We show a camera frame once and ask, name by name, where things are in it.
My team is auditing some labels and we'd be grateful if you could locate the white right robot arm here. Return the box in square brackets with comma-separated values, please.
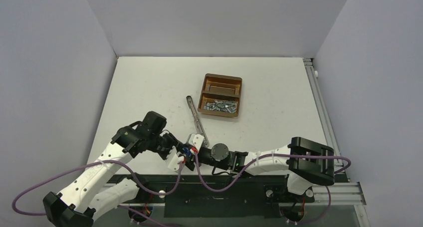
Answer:
[190, 137, 335, 201]

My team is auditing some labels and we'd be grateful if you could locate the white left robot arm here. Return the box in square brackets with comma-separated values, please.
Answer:
[43, 111, 185, 227]

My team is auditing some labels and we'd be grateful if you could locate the pile of grey staples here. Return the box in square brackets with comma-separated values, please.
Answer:
[203, 100, 238, 113]

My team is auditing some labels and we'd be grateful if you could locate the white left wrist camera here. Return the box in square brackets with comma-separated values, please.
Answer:
[165, 146, 185, 173]

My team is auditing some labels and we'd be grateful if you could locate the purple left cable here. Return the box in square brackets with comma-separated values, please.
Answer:
[11, 149, 186, 227]

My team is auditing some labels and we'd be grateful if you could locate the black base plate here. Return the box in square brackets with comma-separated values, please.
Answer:
[115, 174, 349, 219]

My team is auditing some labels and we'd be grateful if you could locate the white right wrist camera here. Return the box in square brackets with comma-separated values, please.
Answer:
[187, 133, 205, 154]

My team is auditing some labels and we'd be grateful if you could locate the aluminium rail frame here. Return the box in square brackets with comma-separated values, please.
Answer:
[67, 57, 371, 227]

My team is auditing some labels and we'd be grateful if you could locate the brown wooden tray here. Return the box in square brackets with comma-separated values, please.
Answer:
[197, 73, 242, 118]

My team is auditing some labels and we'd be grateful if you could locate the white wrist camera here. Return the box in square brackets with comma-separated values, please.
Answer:
[165, 146, 185, 173]
[187, 133, 205, 154]

